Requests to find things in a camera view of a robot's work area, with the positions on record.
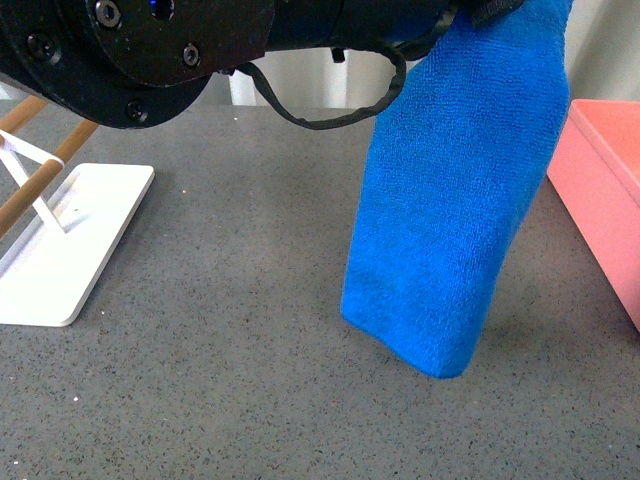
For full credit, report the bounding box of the blue microfiber cloth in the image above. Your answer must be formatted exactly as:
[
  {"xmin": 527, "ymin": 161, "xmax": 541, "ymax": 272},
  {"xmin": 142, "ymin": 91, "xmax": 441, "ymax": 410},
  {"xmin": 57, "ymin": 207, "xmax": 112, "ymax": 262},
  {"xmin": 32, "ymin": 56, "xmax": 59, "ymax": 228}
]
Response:
[{"xmin": 341, "ymin": 0, "xmax": 571, "ymax": 379}]

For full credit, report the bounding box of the white metal rack stand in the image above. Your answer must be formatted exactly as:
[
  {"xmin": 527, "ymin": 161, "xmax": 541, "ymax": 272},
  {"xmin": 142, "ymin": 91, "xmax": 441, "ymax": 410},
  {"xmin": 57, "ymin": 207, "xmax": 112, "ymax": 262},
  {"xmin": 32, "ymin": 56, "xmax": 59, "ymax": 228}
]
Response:
[{"xmin": 1, "ymin": 131, "xmax": 155, "ymax": 327}]

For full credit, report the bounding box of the pink plastic tray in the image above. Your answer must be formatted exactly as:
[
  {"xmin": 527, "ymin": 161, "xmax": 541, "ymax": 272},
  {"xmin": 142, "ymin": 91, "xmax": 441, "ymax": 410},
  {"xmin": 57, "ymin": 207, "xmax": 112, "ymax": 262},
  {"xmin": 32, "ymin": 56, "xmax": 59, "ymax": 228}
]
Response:
[{"xmin": 547, "ymin": 99, "xmax": 639, "ymax": 325}]

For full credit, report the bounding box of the near wooden rack rod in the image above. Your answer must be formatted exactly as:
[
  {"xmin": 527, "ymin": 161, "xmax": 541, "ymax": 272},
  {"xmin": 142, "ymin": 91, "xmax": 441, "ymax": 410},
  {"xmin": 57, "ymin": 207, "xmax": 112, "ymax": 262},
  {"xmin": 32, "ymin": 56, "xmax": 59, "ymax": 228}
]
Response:
[{"xmin": 1, "ymin": 120, "xmax": 98, "ymax": 237}]

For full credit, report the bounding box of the wooden rack rod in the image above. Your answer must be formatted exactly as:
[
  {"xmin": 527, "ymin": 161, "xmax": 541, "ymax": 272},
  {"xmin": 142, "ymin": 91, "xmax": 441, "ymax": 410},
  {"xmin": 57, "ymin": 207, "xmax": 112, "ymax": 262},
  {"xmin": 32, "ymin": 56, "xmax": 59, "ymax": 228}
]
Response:
[
  {"xmin": 1, "ymin": 120, "xmax": 98, "ymax": 237},
  {"xmin": 0, "ymin": 96, "xmax": 48, "ymax": 134}
]

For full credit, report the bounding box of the far wooden rack rod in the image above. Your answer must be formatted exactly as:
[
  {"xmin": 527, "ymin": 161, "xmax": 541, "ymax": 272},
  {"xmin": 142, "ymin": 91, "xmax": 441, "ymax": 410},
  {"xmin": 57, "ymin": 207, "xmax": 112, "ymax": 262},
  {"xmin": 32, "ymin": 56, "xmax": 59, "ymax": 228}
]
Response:
[{"xmin": 0, "ymin": 96, "xmax": 48, "ymax": 134}]

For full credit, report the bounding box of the black braided cable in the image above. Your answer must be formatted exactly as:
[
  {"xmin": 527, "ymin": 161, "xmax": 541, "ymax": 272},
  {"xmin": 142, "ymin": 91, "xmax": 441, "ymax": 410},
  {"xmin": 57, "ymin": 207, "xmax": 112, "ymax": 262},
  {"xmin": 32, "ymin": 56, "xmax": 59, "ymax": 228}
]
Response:
[{"xmin": 234, "ymin": 43, "xmax": 408, "ymax": 131}]

